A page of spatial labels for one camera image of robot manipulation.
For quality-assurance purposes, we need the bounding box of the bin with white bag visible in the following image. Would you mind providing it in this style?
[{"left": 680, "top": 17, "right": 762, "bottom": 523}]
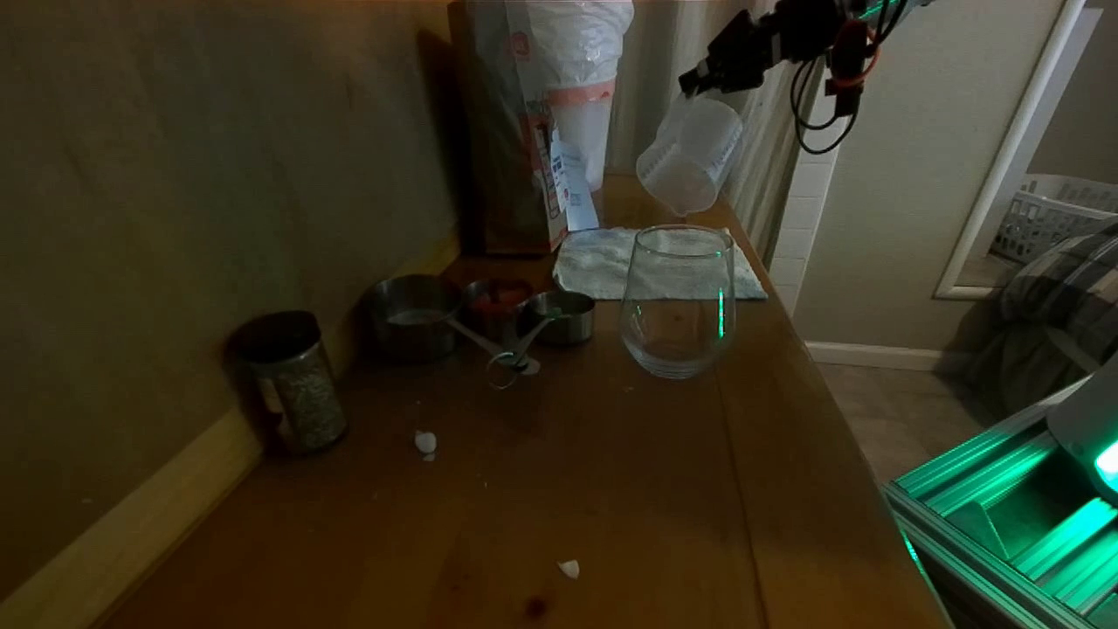
[{"left": 501, "top": 0, "right": 638, "bottom": 196}]

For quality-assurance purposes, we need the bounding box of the dark metal mug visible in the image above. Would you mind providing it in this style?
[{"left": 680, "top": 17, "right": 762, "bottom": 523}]
[{"left": 224, "top": 306, "right": 353, "bottom": 461}]

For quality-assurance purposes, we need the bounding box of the clear stemless glass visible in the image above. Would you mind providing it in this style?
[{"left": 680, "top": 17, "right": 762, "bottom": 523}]
[{"left": 618, "top": 224, "right": 741, "bottom": 382}]

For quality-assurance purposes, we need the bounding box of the wooden dresser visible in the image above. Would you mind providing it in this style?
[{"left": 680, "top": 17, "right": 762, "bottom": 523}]
[{"left": 0, "top": 172, "right": 955, "bottom": 629}]

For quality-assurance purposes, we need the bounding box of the small metal measuring cup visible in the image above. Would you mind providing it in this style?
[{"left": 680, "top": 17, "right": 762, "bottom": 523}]
[{"left": 487, "top": 288, "right": 600, "bottom": 389}]

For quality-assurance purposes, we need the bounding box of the white woven laundry basket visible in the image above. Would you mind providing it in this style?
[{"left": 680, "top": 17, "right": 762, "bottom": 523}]
[{"left": 990, "top": 172, "right": 1118, "bottom": 270}]

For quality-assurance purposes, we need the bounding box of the large metal measuring cup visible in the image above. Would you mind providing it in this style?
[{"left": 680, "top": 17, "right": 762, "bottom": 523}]
[{"left": 365, "top": 272, "right": 528, "bottom": 382}]

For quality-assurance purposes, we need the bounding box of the black looped gripper cable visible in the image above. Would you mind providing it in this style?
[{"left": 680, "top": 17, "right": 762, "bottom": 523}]
[{"left": 785, "top": 50, "right": 870, "bottom": 157}]

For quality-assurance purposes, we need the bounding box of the white door frame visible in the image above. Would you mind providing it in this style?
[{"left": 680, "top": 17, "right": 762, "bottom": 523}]
[{"left": 929, "top": 0, "right": 1105, "bottom": 304}]

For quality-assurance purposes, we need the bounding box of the plaid blanket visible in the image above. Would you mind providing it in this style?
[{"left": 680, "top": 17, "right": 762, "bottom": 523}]
[{"left": 941, "top": 224, "right": 1118, "bottom": 412}]

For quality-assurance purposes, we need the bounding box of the pale folded towel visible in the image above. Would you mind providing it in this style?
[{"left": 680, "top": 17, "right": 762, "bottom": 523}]
[{"left": 552, "top": 224, "right": 772, "bottom": 304}]

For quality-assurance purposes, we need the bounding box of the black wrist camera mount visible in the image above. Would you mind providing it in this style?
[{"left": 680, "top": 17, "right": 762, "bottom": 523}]
[{"left": 818, "top": 12, "right": 883, "bottom": 118}]

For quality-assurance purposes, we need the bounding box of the aluminium profile robot stand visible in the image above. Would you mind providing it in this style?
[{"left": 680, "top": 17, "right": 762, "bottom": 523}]
[{"left": 883, "top": 389, "right": 1118, "bottom": 629}]

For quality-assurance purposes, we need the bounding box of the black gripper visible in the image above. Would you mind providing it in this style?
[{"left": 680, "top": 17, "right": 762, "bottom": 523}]
[{"left": 677, "top": 0, "right": 846, "bottom": 97}]

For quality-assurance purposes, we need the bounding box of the translucent plastic measuring jug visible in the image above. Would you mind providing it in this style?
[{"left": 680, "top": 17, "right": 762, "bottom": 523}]
[{"left": 631, "top": 92, "right": 747, "bottom": 221}]

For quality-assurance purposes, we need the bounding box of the upright wooden board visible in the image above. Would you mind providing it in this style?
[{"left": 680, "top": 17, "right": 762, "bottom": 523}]
[{"left": 415, "top": 0, "right": 556, "bottom": 258}]

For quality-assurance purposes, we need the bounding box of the metal cup with red contents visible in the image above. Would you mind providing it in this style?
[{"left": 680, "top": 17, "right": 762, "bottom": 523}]
[{"left": 458, "top": 272, "right": 544, "bottom": 343}]

